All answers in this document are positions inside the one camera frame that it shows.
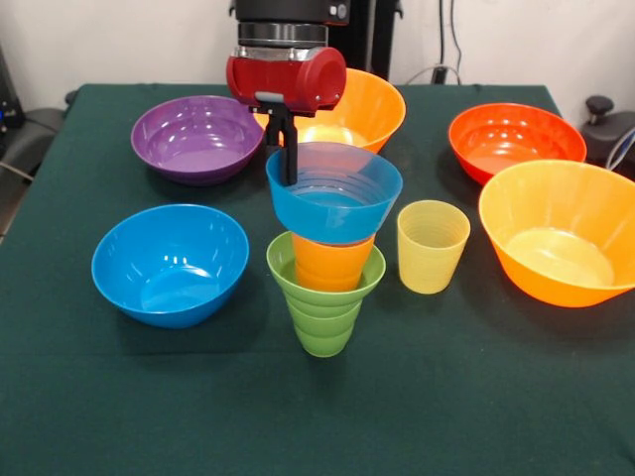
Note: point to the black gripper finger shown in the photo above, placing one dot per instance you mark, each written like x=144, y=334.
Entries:
x=290, y=151
x=273, y=131

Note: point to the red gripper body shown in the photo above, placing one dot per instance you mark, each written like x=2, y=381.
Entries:
x=285, y=82

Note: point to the shallow translucent blue bowl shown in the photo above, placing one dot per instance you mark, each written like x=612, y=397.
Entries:
x=327, y=218

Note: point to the green plastic bowl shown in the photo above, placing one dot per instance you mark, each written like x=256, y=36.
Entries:
x=283, y=270

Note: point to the orange plastic cup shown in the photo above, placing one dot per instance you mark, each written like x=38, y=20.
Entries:
x=327, y=265

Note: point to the round blue plastic bowl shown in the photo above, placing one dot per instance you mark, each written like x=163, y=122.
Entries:
x=168, y=277

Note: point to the green plastic cup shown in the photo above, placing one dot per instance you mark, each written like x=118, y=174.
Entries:
x=325, y=337

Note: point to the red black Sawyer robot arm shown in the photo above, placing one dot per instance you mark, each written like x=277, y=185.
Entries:
x=288, y=22

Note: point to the purple plastic bowl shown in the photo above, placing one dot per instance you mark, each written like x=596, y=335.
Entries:
x=198, y=144

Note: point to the large orange plastic bowl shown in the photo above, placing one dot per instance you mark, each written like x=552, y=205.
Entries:
x=372, y=109
x=555, y=248

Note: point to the yellow plastic cup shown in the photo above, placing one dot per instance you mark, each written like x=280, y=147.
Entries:
x=431, y=268

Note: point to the red plastic bowl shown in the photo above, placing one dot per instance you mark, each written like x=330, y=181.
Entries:
x=516, y=139

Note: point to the black office chair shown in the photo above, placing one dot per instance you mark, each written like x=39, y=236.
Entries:
x=35, y=124

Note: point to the black computer case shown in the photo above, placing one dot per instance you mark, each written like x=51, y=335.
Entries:
x=7, y=99

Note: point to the dark green tablecloth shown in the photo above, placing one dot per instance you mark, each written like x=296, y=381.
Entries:
x=397, y=396

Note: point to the black chair with knob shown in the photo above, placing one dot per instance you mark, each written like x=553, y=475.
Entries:
x=610, y=129

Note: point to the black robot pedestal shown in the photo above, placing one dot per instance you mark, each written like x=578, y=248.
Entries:
x=372, y=35

